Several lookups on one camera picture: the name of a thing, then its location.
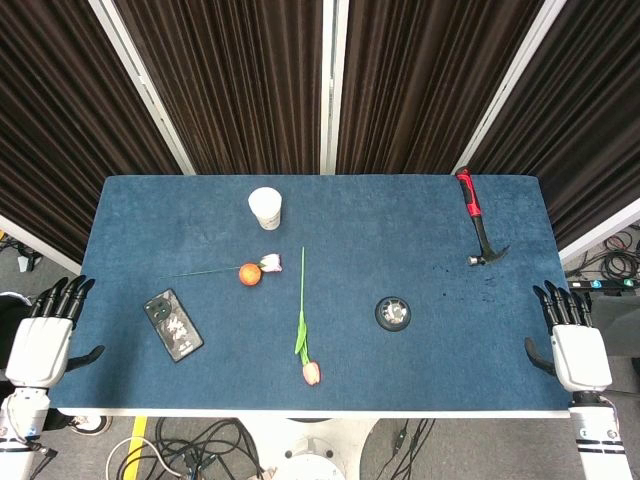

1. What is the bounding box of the red black claw hammer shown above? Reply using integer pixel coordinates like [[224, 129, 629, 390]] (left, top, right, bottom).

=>
[[454, 165, 512, 267]]

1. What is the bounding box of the dark brown curtain panel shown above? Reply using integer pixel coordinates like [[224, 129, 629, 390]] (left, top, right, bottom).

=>
[[335, 0, 544, 176], [469, 0, 640, 251], [0, 0, 182, 264], [113, 0, 326, 176]]

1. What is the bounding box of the black cable with inline switch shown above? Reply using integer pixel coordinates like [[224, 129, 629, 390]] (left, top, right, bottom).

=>
[[377, 417, 437, 480]]

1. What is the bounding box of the round black metal object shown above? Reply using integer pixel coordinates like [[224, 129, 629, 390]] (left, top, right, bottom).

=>
[[374, 295, 413, 332]]

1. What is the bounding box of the black power strip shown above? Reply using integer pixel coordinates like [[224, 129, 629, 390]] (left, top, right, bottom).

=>
[[567, 278, 640, 295]]

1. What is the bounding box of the black cable bundle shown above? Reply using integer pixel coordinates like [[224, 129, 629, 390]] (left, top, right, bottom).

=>
[[564, 234, 640, 282], [153, 417, 266, 480], [0, 230, 44, 274]]

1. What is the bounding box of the white paper cup stack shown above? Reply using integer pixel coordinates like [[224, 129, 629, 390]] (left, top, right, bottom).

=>
[[247, 187, 284, 232]]

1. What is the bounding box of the white cable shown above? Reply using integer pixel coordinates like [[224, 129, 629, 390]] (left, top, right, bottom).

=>
[[104, 436, 187, 480]]

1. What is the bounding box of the black white shoe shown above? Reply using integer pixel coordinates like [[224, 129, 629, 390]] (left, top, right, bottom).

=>
[[68, 413, 114, 435]]

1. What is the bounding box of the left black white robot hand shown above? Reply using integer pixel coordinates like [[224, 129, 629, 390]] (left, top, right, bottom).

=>
[[4, 274, 106, 390]]

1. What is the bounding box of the pink artificial tulip with leaves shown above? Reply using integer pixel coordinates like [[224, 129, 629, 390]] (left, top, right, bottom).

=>
[[293, 246, 322, 387]]

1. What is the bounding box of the white frame post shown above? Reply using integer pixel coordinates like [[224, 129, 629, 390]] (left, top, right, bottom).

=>
[[557, 198, 640, 265], [318, 0, 350, 175], [88, 0, 197, 176], [0, 213, 82, 276], [451, 0, 569, 174]]

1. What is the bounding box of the white round base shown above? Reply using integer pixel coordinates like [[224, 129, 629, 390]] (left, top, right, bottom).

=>
[[272, 434, 347, 480]]

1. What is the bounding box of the black smartphone with printed case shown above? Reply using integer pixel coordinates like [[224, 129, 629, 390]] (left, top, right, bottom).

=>
[[143, 288, 205, 365]]

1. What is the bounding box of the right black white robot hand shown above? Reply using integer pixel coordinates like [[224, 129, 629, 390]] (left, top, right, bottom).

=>
[[523, 279, 614, 394]]

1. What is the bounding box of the blue table cloth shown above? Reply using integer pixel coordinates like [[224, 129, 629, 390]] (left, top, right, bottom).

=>
[[49, 173, 574, 414]]

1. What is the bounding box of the white pink artificial tulip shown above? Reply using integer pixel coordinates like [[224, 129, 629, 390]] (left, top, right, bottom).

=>
[[159, 253, 284, 280]]

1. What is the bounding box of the orange fruit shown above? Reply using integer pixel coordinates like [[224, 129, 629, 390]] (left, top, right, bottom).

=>
[[238, 262, 263, 288]]

